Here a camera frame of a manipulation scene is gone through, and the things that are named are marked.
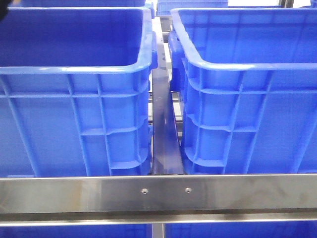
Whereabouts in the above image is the right blue plastic bin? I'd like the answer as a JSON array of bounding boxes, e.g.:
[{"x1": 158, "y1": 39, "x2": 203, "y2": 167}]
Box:
[{"x1": 169, "y1": 8, "x2": 317, "y2": 174}]

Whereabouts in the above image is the blue plastic bin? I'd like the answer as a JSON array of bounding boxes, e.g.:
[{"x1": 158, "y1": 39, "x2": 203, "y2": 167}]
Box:
[
  {"x1": 169, "y1": 8, "x2": 317, "y2": 174},
  {"x1": 0, "y1": 7, "x2": 157, "y2": 178}
]

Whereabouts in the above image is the lower left blue bin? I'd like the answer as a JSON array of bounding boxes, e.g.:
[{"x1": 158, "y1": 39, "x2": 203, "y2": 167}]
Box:
[{"x1": 0, "y1": 224, "x2": 152, "y2": 238}]

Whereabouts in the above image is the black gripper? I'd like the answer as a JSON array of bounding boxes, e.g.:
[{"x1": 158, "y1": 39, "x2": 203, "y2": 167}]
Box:
[{"x1": 0, "y1": 0, "x2": 9, "y2": 19}]

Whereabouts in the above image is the far right blue bin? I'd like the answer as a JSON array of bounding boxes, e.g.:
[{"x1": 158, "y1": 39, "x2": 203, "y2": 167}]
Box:
[{"x1": 157, "y1": 0, "x2": 228, "y2": 16}]

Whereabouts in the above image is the far left blue bin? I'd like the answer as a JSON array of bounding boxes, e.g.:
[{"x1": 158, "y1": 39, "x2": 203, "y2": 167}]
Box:
[{"x1": 11, "y1": 0, "x2": 154, "y2": 8}]

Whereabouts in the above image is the dark metal centre divider bar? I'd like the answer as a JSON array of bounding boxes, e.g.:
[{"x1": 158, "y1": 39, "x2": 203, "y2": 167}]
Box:
[{"x1": 152, "y1": 42, "x2": 184, "y2": 175}]

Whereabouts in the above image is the lower right blue bin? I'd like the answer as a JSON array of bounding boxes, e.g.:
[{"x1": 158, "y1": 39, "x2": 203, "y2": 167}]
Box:
[{"x1": 165, "y1": 221, "x2": 317, "y2": 238}]

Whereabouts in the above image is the stainless steel front rail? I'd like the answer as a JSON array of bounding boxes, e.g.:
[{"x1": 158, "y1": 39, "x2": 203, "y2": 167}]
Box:
[{"x1": 0, "y1": 174, "x2": 317, "y2": 226}]

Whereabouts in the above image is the left blue plastic bin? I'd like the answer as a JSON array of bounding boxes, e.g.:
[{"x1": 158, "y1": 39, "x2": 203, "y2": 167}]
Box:
[{"x1": 0, "y1": 7, "x2": 157, "y2": 178}]

